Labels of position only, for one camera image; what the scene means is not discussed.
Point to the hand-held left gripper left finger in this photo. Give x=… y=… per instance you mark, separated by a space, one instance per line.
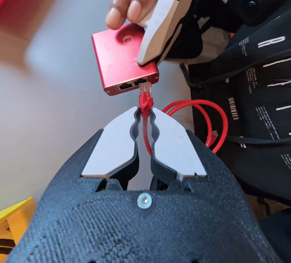
x=111 y=151

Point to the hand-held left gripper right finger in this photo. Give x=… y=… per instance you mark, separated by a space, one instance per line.
x=175 y=151

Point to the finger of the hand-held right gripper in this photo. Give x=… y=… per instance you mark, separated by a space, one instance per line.
x=172 y=40
x=154 y=28

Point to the red ethernet splitter box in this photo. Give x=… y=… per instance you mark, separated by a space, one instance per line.
x=113 y=58

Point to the yellow plastic bin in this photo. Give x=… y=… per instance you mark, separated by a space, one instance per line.
x=13 y=215

